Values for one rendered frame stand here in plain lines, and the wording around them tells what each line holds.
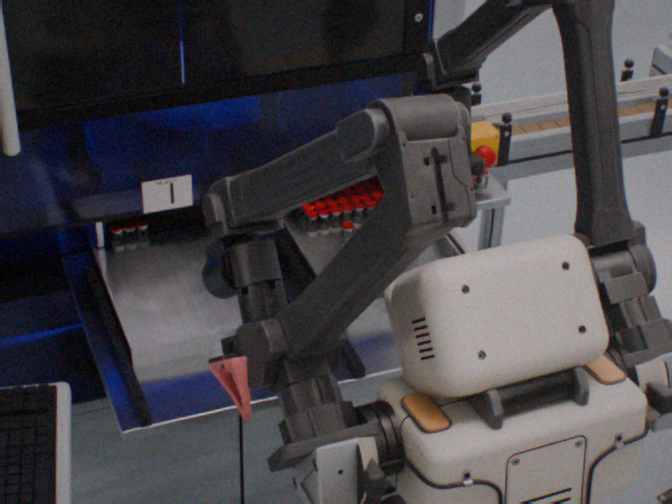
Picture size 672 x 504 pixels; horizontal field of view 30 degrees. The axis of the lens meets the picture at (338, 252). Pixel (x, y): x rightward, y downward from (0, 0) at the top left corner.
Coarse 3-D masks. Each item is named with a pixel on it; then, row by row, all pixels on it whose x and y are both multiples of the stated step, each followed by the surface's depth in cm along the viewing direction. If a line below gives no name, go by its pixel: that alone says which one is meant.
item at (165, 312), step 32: (96, 256) 218; (128, 256) 224; (160, 256) 224; (192, 256) 224; (128, 288) 216; (160, 288) 217; (192, 288) 217; (128, 320) 209; (160, 320) 209; (192, 320) 210; (224, 320) 210; (128, 352) 201; (160, 352) 200; (192, 352) 202
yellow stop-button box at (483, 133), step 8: (472, 120) 237; (480, 120) 237; (472, 128) 235; (480, 128) 235; (488, 128) 235; (472, 136) 232; (480, 136) 232; (488, 136) 233; (496, 136) 233; (472, 144) 233; (480, 144) 233; (488, 144) 234; (496, 144) 235; (496, 152) 236
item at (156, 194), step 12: (156, 180) 213; (168, 180) 214; (180, 180) 215; (144, 192) 213; (156, 192) 214; (168, 192) 215; (180, 192) 216; (144, 204) 215; (156, 204) 216; (168, 204) 217; (180, 204) 217
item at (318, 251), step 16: (288, 224) 234; (288, 240) 227; (304, 240) 230; (320, 240) 230; (336, 240) 230; (448, 240) 225; (304, 256) 220; (320, 256) 226; (432, 256) 226; (448, 256) 226; (320, 272) 222; (384, 304) 212
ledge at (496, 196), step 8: (488, 176) 250; (488, 184) 247; (496, 184) 247; (488, 192) 245; (496, 192) 245; (504, 192) 245; (480, 200) 243; (488, 200) 243; (496, 200) 243; (504, 200) 244; (480, 208) 243; (488, 208) 243
